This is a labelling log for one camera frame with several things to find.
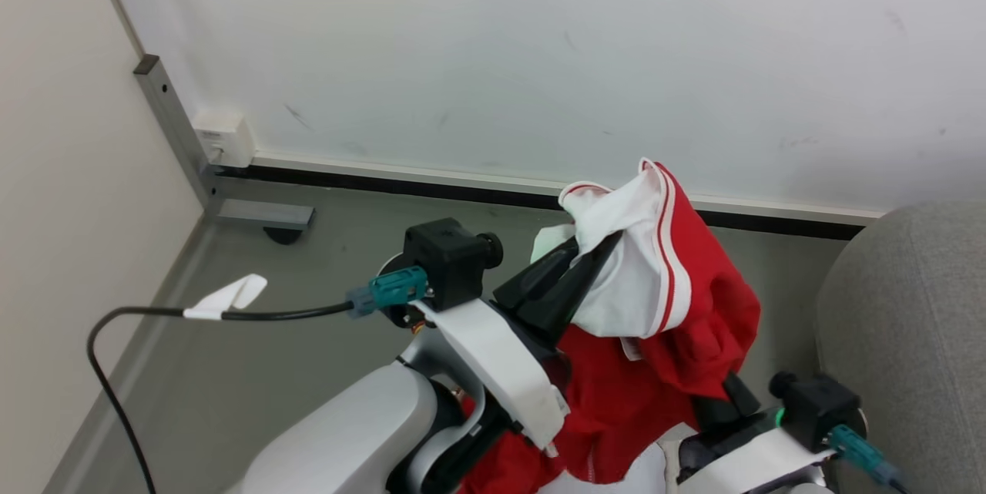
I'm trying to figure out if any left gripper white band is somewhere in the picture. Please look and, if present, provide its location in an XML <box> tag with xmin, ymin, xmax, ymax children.
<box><xmin>414</xmin><ymin>230</ymin><xmax>624</xmax><ymax>455</ymax></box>

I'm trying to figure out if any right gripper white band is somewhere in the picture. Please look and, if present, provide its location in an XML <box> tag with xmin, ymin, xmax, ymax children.
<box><xmin>676</xmin><ymin>371</ymin><xmax>838</xmax><ymax>494</ymax></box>

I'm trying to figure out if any red and white garment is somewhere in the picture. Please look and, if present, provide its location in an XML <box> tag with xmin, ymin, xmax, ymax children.
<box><xmin>458</xmin><ymin>158</ymin><xmax>763</xmax><ymax>494</ymax></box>

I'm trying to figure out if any white and black baseboard strip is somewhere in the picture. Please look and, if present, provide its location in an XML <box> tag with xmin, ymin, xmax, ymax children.
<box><xmin>214</xmin><ymin>153</ymin><xmax>884</xmax><ymax>241</ymax></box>

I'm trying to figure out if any grey fabric sofa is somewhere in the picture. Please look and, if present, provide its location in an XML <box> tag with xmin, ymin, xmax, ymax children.
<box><xmin>815</xmin><ymin>201</ymin><xmax>986</xmax><ymax>494</ymax></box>

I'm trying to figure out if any teal right cable connector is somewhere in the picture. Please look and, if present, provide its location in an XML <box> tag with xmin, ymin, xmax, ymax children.
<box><xmin>827</xmin><ymin>424</ymin><xmax>904</xmax><ymax>489</ymax></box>

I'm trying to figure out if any teal cable connector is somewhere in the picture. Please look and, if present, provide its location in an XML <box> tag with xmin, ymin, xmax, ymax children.
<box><xmin>827</xmin><ymin>424</ymin><xmax>904</xmax><ymax>489</ymax></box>
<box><xmin>346</xmin><ymin>266</ymin><xmax>429</xmax><ymax>318</ymax></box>

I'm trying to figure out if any teal left cable connector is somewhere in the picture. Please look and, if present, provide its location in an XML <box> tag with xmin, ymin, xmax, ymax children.
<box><xmin>346</xmin><ymin>266</ymin><xmax>429</xmax><ymax>318</ymax></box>

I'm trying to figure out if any white cable tag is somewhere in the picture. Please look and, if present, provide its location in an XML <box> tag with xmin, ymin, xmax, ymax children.
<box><xmin>183</xmin><ymin>274</ymin><xmax>269</xmax><ymax>322</ymax></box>

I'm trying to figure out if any white wall socket box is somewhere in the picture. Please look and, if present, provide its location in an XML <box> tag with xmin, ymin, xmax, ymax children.
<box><xmin>192</xmin><ymin>114</ymin><xmax>256</xmax><ymax>169</ymax></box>

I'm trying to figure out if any grey metal frame leg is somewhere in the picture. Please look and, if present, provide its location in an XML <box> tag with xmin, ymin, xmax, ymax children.
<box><xmin>132</xmin><ymin>54</ymin><xmax>316</xmax><ymax>246</ymax></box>

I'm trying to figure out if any black left camera cable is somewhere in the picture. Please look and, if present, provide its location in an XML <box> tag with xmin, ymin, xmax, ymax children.
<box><xmin>86</xmin><ymin>301</ymin><xmax>357</xmax><ymax>494</ymax></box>

